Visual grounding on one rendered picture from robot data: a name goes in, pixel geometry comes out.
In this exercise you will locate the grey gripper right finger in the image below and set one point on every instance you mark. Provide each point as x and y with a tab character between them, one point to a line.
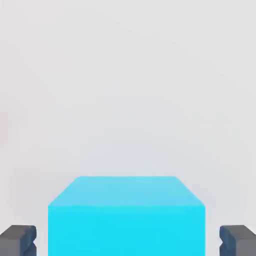
241	242

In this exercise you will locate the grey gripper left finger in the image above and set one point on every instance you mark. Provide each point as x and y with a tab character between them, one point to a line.
14	242

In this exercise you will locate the small cyan cube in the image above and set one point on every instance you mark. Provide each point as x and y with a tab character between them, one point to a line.
126	226

